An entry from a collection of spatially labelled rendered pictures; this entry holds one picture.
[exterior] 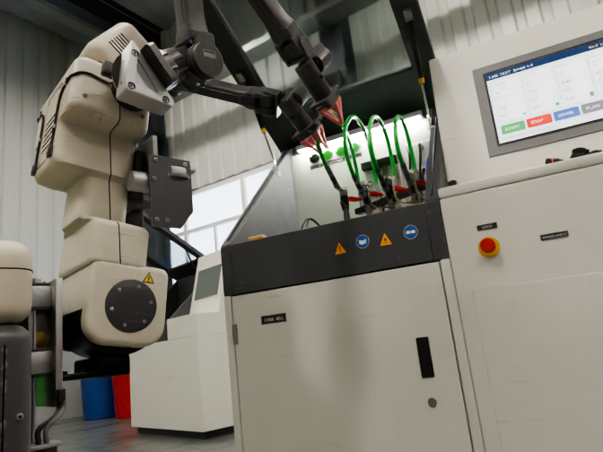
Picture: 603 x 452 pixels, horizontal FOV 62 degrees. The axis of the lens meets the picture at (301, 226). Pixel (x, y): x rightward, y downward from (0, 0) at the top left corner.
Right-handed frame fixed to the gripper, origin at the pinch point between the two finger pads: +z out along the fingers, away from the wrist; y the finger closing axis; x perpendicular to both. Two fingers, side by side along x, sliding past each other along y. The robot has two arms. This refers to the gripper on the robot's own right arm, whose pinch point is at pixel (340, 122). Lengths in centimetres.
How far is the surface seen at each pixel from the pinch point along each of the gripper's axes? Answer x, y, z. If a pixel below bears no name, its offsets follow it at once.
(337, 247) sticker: 8.3, -24.4, 25.5
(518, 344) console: -32, -40, 56
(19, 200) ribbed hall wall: 677, 267, -14
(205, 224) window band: 495, 354, 167
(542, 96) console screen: -45, 34, 30
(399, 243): -8.8, -23.1, 30.6
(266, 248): 30.5, -25.4, 18.5
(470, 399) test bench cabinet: -19, -51, 61
